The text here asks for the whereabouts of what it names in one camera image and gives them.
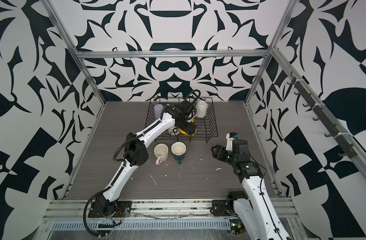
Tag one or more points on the yellow mug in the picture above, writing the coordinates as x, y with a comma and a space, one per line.
191, 133

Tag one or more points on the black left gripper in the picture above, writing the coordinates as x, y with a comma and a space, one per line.
191, 130

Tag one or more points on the white faceted mug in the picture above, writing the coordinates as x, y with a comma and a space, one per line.
201, 107

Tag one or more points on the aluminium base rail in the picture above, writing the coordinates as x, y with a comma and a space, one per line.
137, 208

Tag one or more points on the lilac plastic cup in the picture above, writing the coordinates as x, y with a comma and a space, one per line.
158, 109

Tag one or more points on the dark green mug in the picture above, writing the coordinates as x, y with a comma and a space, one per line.
178, 151

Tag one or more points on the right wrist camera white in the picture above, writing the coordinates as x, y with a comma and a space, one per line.
230, 137

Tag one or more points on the white slotted cable duct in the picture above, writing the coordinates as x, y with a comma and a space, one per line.
177, 224

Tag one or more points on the wall hook rail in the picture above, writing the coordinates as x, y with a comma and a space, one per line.
324, 115

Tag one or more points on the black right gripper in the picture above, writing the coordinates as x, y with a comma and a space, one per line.
221, 150

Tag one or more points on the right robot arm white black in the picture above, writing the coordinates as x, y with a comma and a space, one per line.
253, 206

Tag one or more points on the white mug red inside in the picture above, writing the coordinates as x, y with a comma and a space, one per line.
173, 131

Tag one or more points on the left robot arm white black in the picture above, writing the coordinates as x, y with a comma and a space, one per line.
133, 153

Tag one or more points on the black wire dish rack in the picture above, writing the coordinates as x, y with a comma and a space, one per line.
206, 127

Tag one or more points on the pink cream mug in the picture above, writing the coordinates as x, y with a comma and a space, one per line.
161, 152

